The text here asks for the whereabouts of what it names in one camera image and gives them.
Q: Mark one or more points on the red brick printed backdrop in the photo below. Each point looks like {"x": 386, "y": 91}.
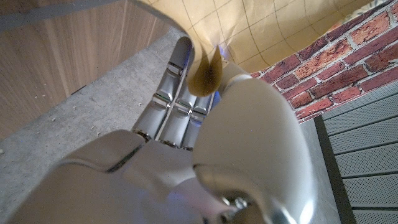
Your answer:
{"x": 342, "y": 62}

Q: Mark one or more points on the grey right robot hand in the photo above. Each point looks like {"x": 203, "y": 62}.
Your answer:
{"x": 248, "y": 149}

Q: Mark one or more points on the tan patterned cloth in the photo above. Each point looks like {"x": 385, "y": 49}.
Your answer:
{"x": 264, "y": 25}

